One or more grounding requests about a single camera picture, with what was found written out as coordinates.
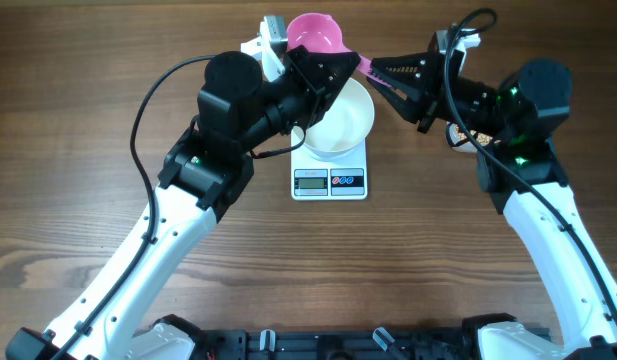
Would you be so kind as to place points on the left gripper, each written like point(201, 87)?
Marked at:
point(310, 71)

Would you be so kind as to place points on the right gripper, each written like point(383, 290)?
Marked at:
point(429, 76)

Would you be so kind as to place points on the pink plastic scoop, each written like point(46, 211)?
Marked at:
point(322, 39)

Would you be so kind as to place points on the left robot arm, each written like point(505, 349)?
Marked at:
point(203, 174)

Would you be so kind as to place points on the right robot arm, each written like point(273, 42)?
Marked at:
point(519, 169)

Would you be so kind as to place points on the white bowl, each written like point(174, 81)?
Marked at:
point(345, 125)

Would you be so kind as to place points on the white digital kitchen scale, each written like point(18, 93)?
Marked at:
point(342, 177)

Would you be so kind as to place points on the clear plastic container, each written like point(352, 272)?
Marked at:
point(450, 132)

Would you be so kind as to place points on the pile of soybeans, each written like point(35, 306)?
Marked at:
point(462, 139)

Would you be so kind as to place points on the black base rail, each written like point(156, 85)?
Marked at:
point(338, 345)

